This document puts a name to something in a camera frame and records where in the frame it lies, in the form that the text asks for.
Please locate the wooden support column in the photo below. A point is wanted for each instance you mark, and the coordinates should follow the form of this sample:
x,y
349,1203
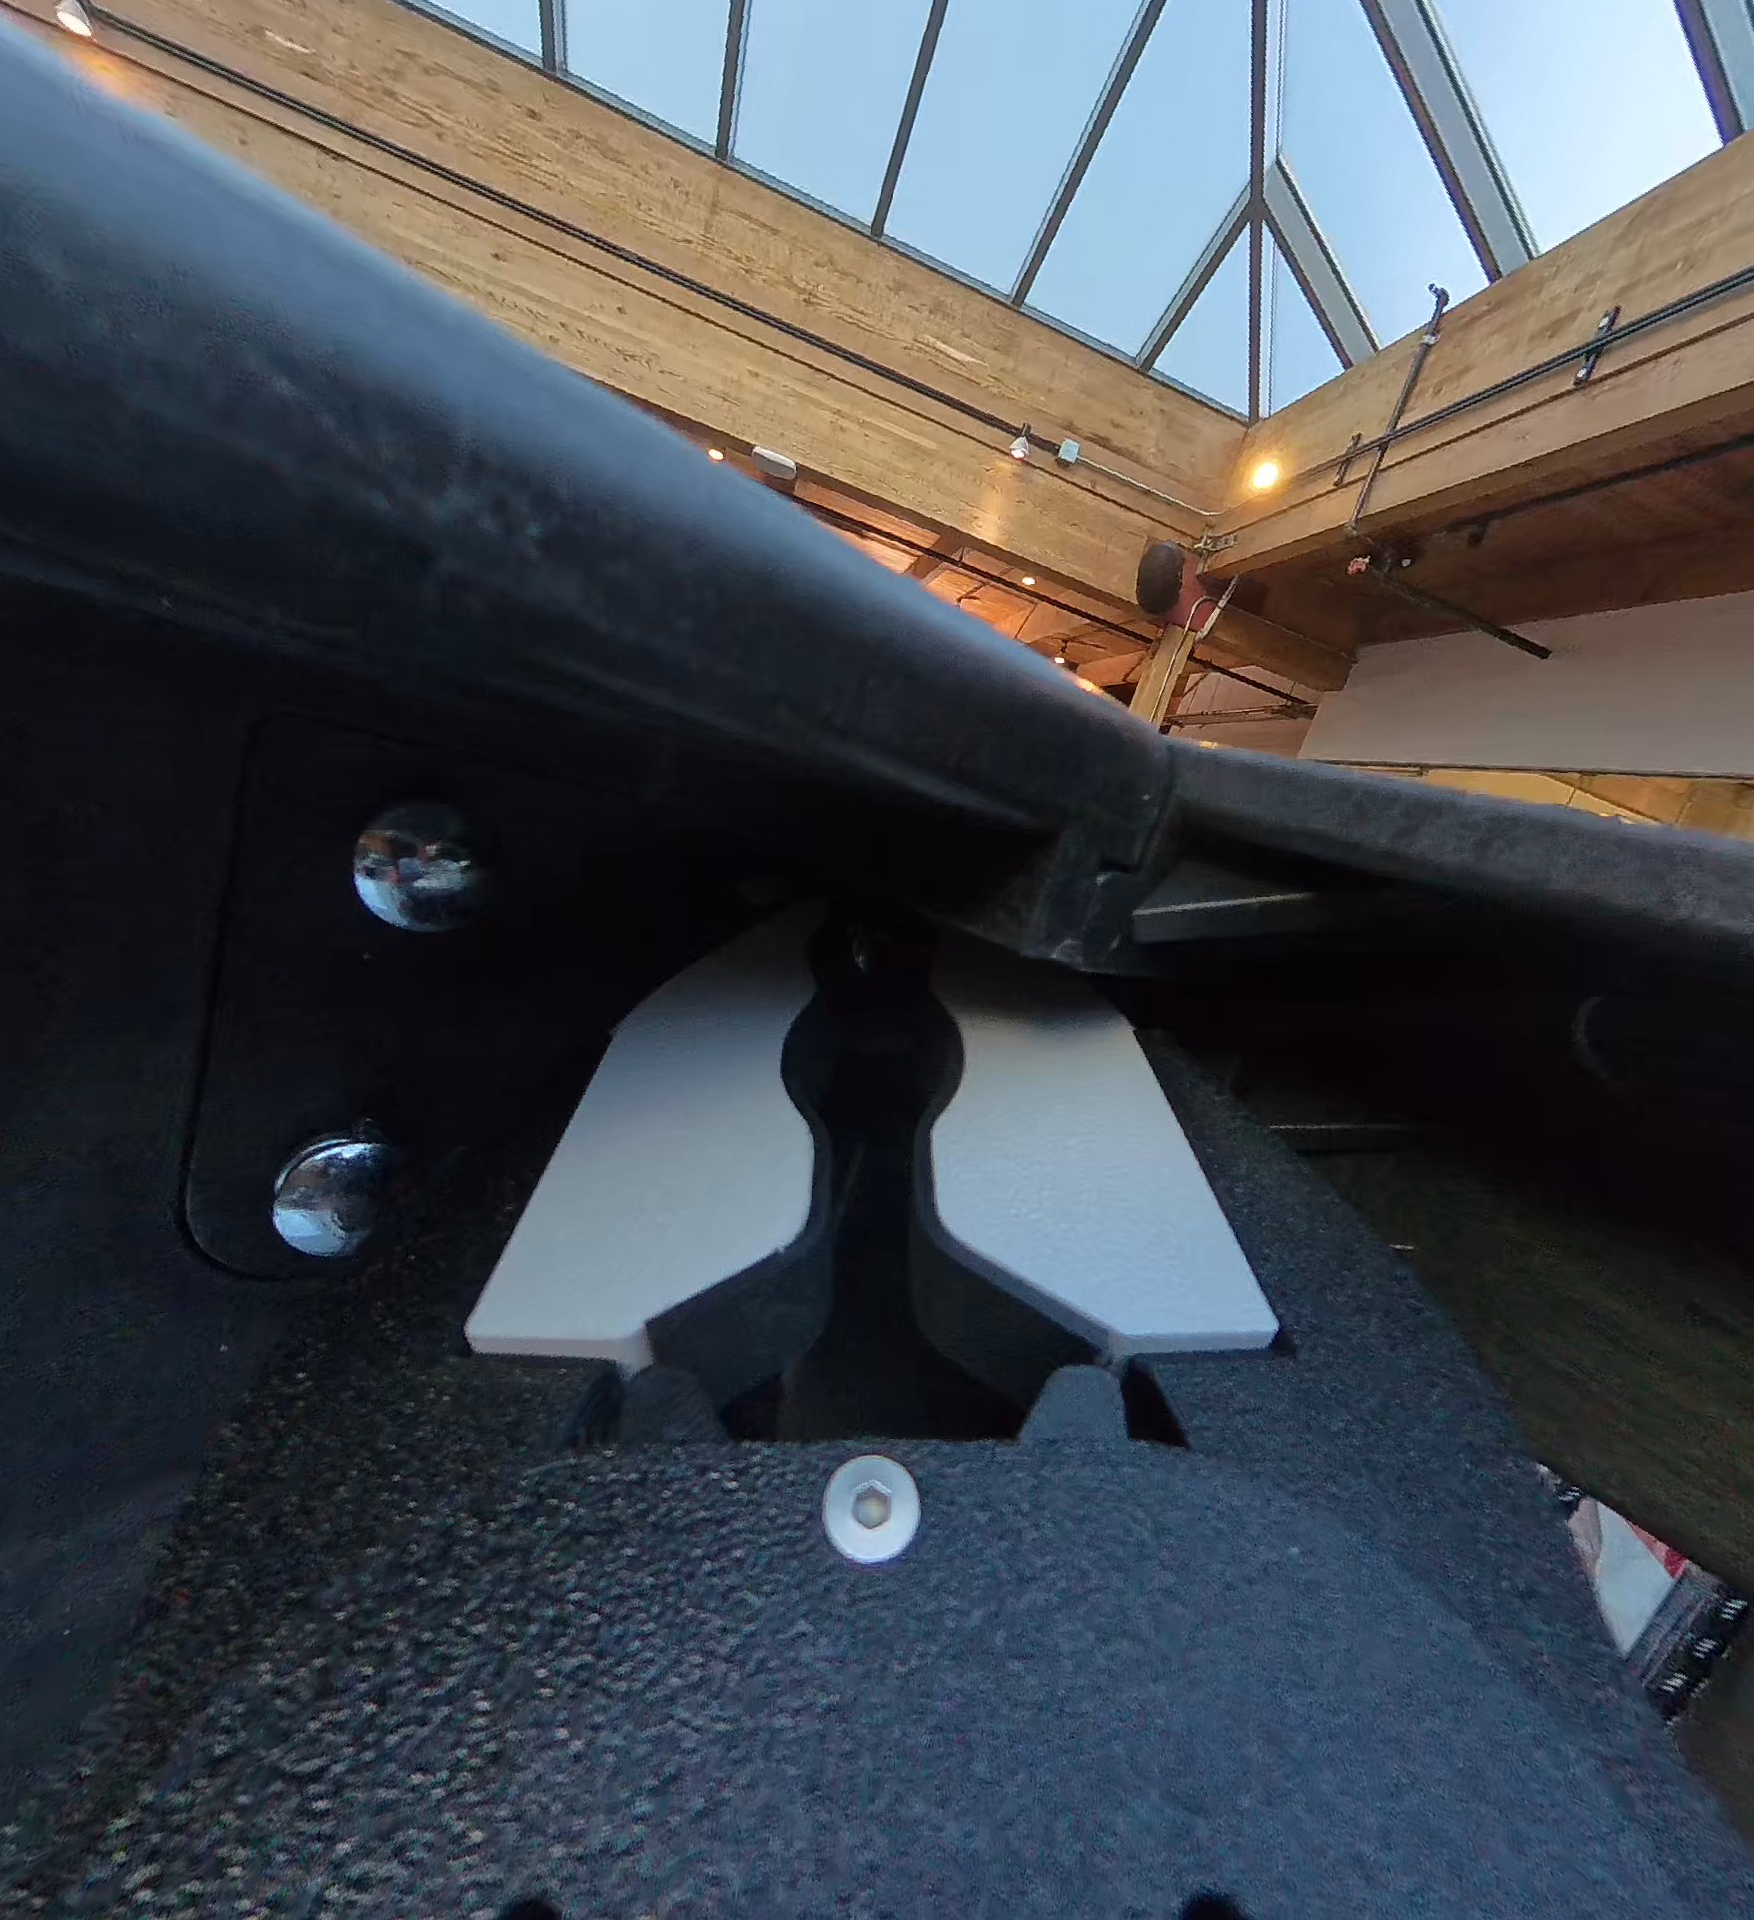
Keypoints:
x,y
1159,679

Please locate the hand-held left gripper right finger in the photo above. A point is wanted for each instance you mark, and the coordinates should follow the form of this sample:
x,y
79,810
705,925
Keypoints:
x,y
1073,1157

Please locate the glowing ceiling lamp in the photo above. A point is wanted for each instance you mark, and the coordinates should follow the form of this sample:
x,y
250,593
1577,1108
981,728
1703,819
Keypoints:
x,y
1264,475

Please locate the wooden desk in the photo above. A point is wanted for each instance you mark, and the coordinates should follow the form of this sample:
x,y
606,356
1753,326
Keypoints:
x,y
1612,1350

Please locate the black conduit pipe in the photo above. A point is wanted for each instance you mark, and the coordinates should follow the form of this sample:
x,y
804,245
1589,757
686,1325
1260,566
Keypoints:
x,y
1395,406

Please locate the black textured storage case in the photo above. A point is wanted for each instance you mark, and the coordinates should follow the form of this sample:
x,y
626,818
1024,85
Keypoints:
x,y
367,450

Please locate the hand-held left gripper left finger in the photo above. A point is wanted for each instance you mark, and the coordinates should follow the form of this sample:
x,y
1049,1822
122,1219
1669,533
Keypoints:
x,y
667,1157

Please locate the glass skylight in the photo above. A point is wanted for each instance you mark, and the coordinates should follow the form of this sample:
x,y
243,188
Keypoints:
x,y
1088,135

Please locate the black round speaker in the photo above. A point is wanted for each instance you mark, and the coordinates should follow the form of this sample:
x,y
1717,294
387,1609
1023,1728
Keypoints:
x,y
1162,578

